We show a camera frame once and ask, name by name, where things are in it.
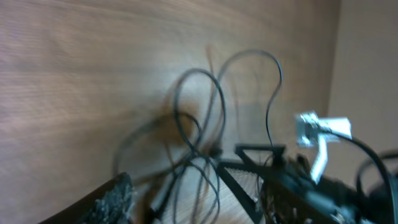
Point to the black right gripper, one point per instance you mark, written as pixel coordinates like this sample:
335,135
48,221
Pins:
284,192

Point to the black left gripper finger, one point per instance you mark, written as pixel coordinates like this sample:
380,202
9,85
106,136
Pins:
109,203

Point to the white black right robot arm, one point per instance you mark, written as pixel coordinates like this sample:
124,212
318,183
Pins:
372,208

